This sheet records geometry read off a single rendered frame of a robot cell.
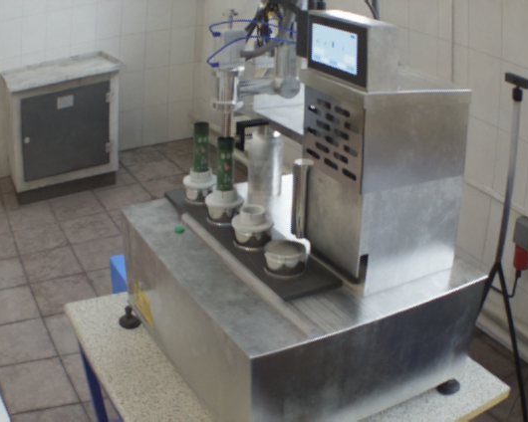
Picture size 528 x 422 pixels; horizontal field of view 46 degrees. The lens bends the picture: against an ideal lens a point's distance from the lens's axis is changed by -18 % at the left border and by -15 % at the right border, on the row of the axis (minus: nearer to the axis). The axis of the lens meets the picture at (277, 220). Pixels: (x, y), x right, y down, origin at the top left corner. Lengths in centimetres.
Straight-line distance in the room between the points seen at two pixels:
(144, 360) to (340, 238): 52
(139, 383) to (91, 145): 299
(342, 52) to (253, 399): 53
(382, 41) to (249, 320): 46
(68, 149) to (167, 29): 130
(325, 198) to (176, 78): 399
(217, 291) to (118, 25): 382
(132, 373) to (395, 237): 60
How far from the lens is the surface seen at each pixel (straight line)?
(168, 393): 134
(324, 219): 115
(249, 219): 122
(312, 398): 110
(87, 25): 476
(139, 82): 497
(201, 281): 117
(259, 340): 102
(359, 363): 112
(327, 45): 107
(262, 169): 147
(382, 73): 100
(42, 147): 415
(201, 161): 140
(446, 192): 117
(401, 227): 113
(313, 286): 114
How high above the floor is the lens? 159
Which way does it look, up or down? 24 degrees down
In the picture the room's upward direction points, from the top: 2 degrees clockwise
